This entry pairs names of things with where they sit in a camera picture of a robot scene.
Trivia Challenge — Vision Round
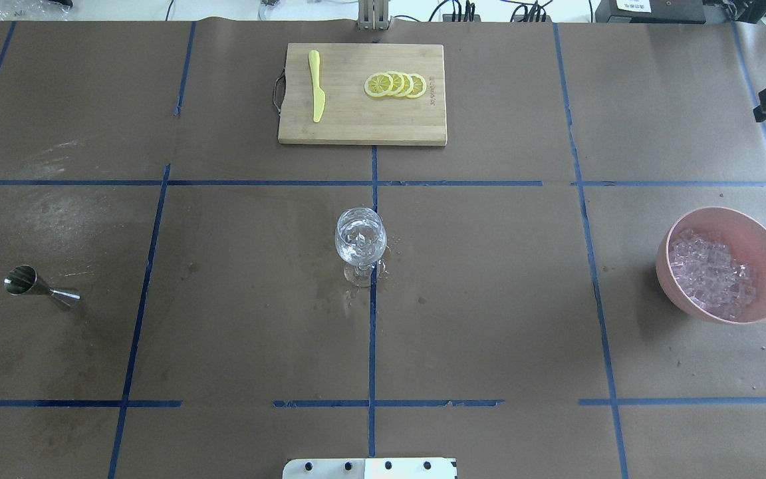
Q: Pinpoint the pink bowl of ice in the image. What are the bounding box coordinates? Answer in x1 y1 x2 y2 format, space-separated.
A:
656 207 766 325

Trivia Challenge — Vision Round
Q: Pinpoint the steel double jigger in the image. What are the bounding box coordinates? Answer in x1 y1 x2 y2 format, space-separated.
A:
3 265 82 311

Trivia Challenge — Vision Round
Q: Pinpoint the yellow plastic knife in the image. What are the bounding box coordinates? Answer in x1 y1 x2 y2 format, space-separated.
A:
308 49 327 122

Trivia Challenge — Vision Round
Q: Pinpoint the bamboo cutting board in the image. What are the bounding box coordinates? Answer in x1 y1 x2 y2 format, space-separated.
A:
279 43 447 146

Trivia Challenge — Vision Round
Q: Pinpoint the clear wine glass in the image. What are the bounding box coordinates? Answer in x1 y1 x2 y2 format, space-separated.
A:
334 207 387 287

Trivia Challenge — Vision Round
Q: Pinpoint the aluminium frame post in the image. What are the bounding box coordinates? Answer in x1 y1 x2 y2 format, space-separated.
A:
358 0 392 31

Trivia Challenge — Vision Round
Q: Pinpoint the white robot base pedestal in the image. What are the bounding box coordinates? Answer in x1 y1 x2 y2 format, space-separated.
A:
282 457 458 478

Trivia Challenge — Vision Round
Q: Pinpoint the lemon slice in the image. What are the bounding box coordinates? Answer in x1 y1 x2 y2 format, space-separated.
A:
395 72 414 98
406 73 428 99
386 72 405 96
364 73 394 98

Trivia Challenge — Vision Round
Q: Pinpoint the black box with label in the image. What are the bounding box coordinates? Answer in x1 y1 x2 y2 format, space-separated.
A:
594 1 705 25

